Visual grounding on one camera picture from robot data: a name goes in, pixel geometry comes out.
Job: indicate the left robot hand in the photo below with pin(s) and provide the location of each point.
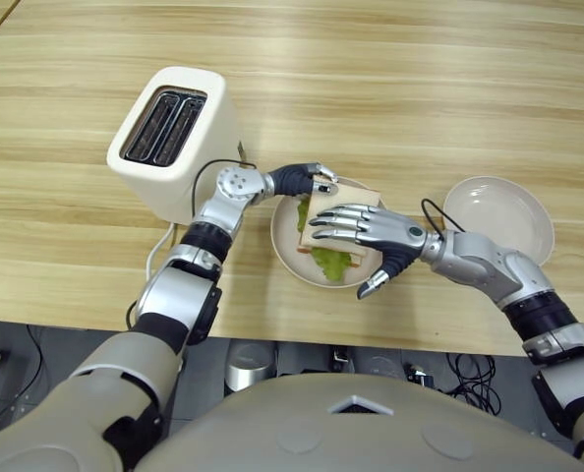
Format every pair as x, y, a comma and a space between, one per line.
292, 179

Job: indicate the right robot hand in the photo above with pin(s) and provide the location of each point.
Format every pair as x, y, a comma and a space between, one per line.
390, 228

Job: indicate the bread slice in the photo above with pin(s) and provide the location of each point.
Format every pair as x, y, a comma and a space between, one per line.
306, 250
343, 196

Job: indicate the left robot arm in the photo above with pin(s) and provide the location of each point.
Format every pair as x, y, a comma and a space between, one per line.
208, 216

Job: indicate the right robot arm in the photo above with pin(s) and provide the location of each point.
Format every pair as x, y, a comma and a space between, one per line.
493, 265

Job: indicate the cream round plate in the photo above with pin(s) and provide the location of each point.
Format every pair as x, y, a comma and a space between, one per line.
498, 211
287, 231

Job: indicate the green lettuce leaf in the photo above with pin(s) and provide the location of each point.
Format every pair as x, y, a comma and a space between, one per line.
333, 265

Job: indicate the cream toaster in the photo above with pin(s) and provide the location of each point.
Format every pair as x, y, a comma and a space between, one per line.
193, 142

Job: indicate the robot body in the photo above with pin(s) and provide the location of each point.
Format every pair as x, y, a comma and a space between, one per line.
351, 432

